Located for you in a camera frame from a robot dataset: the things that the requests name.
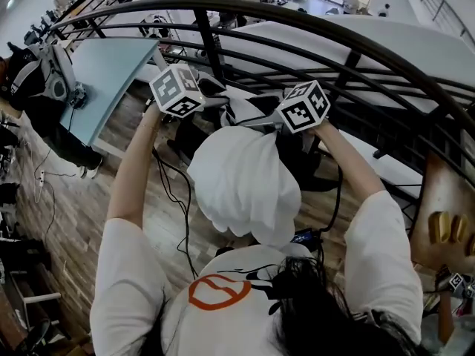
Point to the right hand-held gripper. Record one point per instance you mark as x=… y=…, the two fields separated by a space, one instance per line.
x=304 y=106

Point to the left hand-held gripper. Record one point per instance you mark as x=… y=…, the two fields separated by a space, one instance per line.
x=174 y=87

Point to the black office chair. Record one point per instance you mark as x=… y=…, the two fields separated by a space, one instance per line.
x=308 y=161

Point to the white clothes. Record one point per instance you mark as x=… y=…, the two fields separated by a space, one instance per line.
x=241 y=184

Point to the person's right forearm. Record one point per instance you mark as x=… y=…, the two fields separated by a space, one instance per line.
x=352 y=165

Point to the person's left forearm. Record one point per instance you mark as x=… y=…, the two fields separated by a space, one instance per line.
x=130 y=176

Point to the black metal railing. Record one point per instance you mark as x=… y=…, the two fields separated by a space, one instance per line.
x=208 y=32

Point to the light blue table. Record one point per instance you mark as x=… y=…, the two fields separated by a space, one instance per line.
x=104 y=72

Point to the small metal device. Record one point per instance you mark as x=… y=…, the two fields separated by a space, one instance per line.
x=78 y=95

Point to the small black screen device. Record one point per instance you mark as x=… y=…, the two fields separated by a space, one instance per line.
x=303 y=236

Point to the white power strip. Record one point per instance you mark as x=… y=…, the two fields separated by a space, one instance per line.
x=41 y=176

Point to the wooden table with hairpin legs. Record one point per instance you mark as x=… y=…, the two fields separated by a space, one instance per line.
x=438 y=187

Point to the person's white printed t-shirt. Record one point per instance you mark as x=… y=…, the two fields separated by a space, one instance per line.
x=130 y=273

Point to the yellow sponge block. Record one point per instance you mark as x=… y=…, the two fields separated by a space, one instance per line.
x=439 y=226
x=472 y=245
x=462 y=228

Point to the white metal frame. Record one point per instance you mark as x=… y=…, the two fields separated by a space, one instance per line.
x=41 y=298

